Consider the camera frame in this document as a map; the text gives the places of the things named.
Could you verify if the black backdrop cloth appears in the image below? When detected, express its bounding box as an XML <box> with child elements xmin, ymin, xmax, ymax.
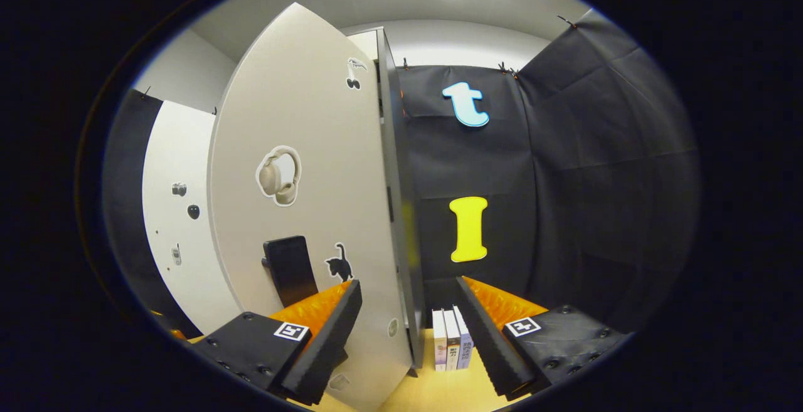
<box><xmin>104</xmin><ymin>8</ymin><xmax>700</xmax><ymax>337</ymax></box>

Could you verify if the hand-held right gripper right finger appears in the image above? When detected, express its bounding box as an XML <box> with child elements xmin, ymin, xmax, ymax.
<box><xmin>455</xmin><ymin>276</ymin><xmax>631</xmax><ymax>399</ymax></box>

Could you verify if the white shoe cabinet door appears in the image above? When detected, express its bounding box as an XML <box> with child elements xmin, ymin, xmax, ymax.
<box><xmin>207</xmin><ymin>2</ymin><xmax>415</xmax><ymax>411</ymax></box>
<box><xmin>142</xmin><ymin>100</ymin><xmax>242</xmax><ymax>335</ymax></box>

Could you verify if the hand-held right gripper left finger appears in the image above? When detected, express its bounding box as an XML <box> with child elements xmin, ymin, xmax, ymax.
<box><xmin>191</xmin><ymin>278</ymin><xmax>363</xmax><ymax>406</ymax></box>

